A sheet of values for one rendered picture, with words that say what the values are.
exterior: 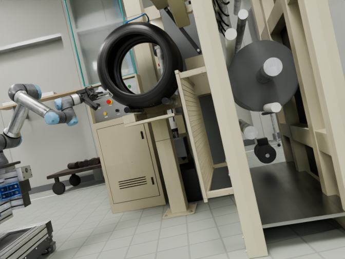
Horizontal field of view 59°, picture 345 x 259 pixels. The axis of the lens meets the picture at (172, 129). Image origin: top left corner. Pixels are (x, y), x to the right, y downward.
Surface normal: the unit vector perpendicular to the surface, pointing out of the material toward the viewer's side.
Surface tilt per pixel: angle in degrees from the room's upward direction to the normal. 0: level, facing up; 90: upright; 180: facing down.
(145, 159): 90
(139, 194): 90
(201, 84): 90
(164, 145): 90
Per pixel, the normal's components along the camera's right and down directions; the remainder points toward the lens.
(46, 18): -0.02, 0.03
